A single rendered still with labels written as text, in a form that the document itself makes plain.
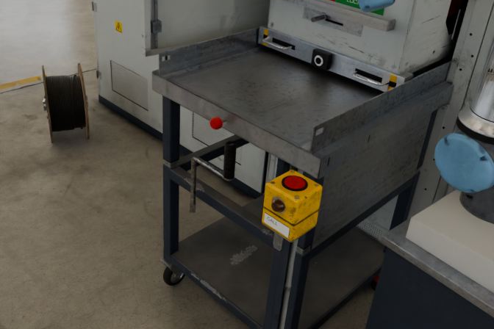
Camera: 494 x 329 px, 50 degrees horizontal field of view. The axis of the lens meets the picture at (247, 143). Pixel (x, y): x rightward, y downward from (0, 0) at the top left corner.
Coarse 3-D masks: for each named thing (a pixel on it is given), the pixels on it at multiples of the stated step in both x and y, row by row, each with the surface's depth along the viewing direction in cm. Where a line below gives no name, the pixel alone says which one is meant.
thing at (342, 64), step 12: (264, 36) 175; (276, 36) 172; (288, 36) 168; (276, 48) 173; (300, 48) 166; (312, 48) 163; (324, 48) 160; (336, 60) 158; (348, 60) 155; (360, 60) 154; (336, 72) 160; (348, 72) 157; (360, 72) 154; (372, 72) 151; (408, 72) 149; (372, 84) 152; (396, 84) 147
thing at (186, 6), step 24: (144, 0) 158; (168, 0) 166; (192, 0) 172; (216, 0) 177; (240, 0) 183; (264, 0) 189; (144, 24) 162; (168, 24) 170; (192, 24) 176; (216, 24) 181; (240, 24) 188; (264, 24) 194; (144, 48) 166; (168, 48) 171
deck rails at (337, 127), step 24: (192, 48) 158; (216, 48) 166; (240, 48) 174; (264, 48) 179; (168, 72) 155; (432, 72) 155; (384, 96) 138; (408, 96) 149; (336, 120) 124; (360, 120) 134; (312, 144) 121
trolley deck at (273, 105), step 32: (224, 64) 165; (256, 64) 167; (288, 64) 169; (192, 96) 146; (224, 96) 144; (256, 96) 146; (288, 96) 148; (320, 96) 149; (352, 96) 151; (448, 96) 164; (224, 128) 140; (256, 128) 132; (288, 128) 131; (384, 128) 138; (288, 160) 127; (320, 160) 120
